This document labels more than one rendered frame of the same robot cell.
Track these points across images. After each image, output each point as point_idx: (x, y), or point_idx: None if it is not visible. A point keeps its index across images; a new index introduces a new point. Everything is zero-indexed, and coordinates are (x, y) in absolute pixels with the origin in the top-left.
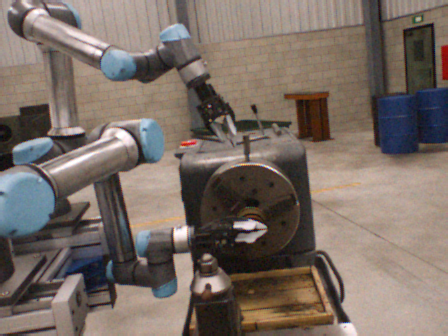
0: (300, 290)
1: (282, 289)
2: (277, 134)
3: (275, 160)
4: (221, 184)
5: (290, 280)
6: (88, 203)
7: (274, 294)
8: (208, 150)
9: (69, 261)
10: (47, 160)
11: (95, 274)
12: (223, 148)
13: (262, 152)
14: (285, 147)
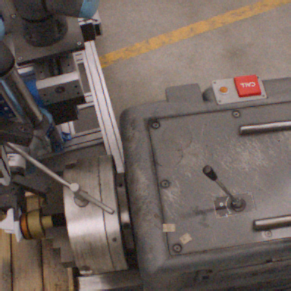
0: (37, 281)
1: (42, 264)
2: (253, 222)
3: (134, 233)
4: (50, 179)
5: (59, 271)
6: (77, 48)
7: (33, 258)
8: (163, 131)
9: (28, 78)
10: (20, 0)
11: (36, 101)
12: (168, 150)
13: (139, 211)
14: (147, 244)
